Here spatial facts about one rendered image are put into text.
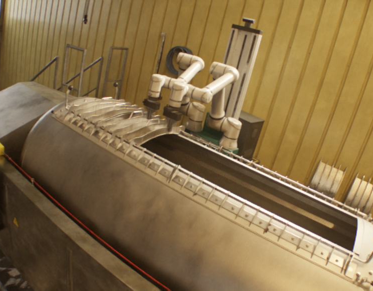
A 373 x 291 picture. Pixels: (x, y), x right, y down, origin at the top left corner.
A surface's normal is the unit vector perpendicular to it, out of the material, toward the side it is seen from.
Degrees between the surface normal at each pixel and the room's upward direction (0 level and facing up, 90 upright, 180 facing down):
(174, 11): 90
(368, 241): 9
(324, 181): 74
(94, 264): 90
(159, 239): 60
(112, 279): 90
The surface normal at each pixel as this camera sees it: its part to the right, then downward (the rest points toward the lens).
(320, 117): -0.52, 0.20
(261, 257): -0.21, -0.50
